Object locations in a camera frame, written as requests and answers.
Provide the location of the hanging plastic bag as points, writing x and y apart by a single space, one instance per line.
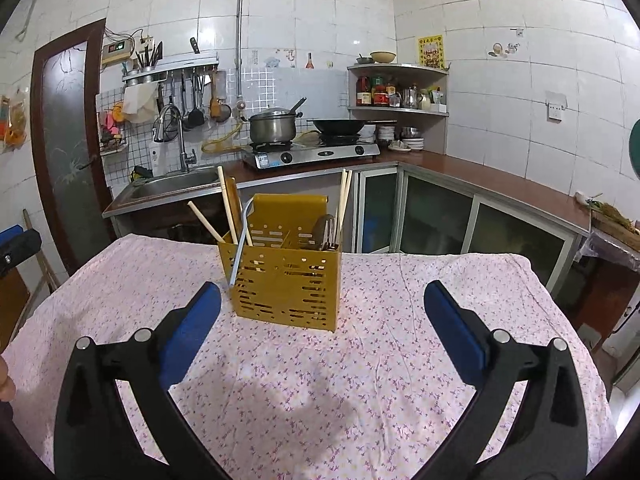
12 125

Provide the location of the wooden spatula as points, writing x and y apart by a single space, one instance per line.
232 205

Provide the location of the person's left hand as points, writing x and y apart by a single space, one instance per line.
6 380

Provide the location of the steel cooking pot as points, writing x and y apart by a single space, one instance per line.
272 127

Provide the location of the black wok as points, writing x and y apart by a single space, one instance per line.
340 126

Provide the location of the white soap bottle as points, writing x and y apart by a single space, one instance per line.
155 157

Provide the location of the metal corner shelf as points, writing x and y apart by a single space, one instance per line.
425 71

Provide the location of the green round cutting board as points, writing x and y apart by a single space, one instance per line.
636 150

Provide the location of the steel gas stove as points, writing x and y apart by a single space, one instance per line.
310 156

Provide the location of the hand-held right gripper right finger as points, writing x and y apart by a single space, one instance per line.
452 327

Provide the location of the metal wall pipe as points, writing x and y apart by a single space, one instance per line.
241 35

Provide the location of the stainless steel sink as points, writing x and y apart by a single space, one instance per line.
170 185

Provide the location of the yellow wall poster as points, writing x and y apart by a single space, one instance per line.
431 51

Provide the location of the beige bowl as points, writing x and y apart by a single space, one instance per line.
383 57

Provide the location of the red-brown kitchen counter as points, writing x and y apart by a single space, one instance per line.
490 180

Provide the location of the metal spoon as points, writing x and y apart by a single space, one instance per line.
322 230

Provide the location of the beige wall control box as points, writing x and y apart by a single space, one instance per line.
118 53

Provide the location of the brown framed glass door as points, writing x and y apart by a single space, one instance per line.
70 150

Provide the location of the metal fork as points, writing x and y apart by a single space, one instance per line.
334 237

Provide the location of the yellow perforated utensil holder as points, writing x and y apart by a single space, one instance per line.
285 285

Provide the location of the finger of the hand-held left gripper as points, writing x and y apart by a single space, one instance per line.
22 249

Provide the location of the floral pink tablecloth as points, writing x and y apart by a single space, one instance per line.
375 285

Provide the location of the wooden chopstick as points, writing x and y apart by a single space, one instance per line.
205 222
225 195
348 185
342 200

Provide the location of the glass door kitchen cabinets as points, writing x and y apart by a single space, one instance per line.
435 215

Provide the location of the metal wall utensil rack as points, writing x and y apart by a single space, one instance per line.
170 71

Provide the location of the stack of white plates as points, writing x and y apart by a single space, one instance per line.
405 142

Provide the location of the row of condiment bottles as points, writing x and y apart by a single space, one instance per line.
375 92

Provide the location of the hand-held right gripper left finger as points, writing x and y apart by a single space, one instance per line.
192 327

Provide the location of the beige hanging towel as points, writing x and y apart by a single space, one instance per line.
140 105

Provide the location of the white wall socket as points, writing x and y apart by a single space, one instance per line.
556 107

